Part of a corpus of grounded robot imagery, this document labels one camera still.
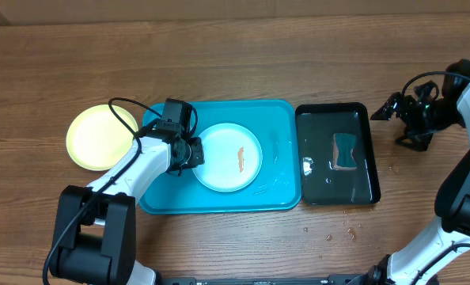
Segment black rectangular water tray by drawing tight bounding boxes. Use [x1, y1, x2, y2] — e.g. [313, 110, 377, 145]
[295, 102, 381, 205]

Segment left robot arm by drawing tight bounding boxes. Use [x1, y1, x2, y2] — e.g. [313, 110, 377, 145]
[42, 98, 204, 284]

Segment yellow-green plastic plate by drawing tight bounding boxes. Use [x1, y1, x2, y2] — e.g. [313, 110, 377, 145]
[66, 104, 133, 171]

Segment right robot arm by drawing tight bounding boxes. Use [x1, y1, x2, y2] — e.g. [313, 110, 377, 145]
[351, 59, 470, 284]

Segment teal plastic serving tray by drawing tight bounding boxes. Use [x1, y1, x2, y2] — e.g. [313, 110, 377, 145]
[139, 99, 301, 215]

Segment light blue plastic plate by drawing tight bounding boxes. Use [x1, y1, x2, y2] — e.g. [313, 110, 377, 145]
[193, 123, 263, 192]

